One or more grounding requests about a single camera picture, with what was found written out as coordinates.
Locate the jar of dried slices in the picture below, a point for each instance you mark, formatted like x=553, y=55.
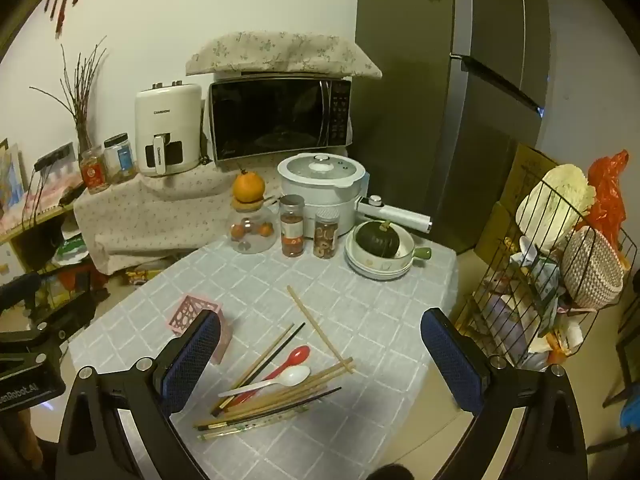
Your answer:
x=326, y=242

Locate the colourful painting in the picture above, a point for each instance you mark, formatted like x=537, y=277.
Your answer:
x=12, y=180

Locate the blue label jar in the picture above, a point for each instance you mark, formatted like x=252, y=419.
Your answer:
x=120, y=157

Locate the woven basket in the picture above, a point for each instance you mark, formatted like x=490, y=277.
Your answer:
x=592, y=265

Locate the wooden shelf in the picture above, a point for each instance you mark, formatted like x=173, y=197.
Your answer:
x=30, y=227

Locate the pink spiral notebook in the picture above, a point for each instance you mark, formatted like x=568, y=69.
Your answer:
x=45, y=195

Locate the black microwave oven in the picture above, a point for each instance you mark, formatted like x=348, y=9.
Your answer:
x=270, y=115

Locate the floral microwave cover cloth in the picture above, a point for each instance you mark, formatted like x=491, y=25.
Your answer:
x=280, y=52

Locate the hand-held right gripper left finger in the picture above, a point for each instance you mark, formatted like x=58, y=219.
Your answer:
x=192, y=360

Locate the white air fryer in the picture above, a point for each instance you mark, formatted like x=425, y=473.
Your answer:
x=167, y=110

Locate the floral cabinet cloth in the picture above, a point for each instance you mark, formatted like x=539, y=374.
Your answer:
x=140, y=215

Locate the dried branches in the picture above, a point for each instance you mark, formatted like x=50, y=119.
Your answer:
x=80, y=95

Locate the grey checked tablecloth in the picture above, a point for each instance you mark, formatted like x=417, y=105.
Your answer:
x=350, y=335

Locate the grey refrigerator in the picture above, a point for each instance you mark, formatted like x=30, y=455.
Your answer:
x=425, y=110

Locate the long bamboo chopstick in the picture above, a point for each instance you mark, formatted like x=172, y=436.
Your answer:
x=315, y=327

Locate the jar of red spice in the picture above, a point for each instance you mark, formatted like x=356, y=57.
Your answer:
x=291, y=240

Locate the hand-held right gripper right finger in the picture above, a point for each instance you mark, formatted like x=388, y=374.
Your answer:
x=452, y=365

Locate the red label jar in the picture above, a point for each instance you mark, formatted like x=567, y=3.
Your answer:
x=94, y=175

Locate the black power strip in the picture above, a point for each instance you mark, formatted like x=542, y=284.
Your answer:
x=55, y=156

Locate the small black device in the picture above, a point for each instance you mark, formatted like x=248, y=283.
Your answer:
x=72, y=196

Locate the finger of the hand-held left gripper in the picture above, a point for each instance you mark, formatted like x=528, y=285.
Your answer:
x=65, y=317
x=20, y=290

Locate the yellow snack packet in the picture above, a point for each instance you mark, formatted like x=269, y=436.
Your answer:
x=142, y=276

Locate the pink utensil basket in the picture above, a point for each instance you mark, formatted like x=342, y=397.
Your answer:
x=187, y=310

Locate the large orange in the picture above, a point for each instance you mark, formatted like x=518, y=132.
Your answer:
x=248, y=187

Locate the white electric pot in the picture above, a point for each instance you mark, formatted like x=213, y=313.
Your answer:
x=310, y=192

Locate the red plastic spoon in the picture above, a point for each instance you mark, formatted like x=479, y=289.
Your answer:
x=297, y=355

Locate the green white packet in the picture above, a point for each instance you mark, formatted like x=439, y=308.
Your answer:
x=70, y=252

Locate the white plastic spoon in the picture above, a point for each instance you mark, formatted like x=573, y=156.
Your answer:
x=295, y=375

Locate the red plastic bag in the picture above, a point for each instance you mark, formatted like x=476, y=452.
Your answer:
x=607, y=190

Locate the group of wooden chopsticks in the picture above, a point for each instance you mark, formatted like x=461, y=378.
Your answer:
x=280, y=397

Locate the glass pot lid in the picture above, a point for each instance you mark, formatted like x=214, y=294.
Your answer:
x=320, y=166

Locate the napa cabbage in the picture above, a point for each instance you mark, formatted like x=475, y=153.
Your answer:
x=550, y=200

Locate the glass jar wooden lid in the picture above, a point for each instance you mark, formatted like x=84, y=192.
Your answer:
x=252, y=245

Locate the cardboard box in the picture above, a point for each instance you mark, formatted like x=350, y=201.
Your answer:
x=527, y=170
x=492, y=235

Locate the dark green squash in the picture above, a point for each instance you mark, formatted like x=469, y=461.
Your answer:
x=375, y=240

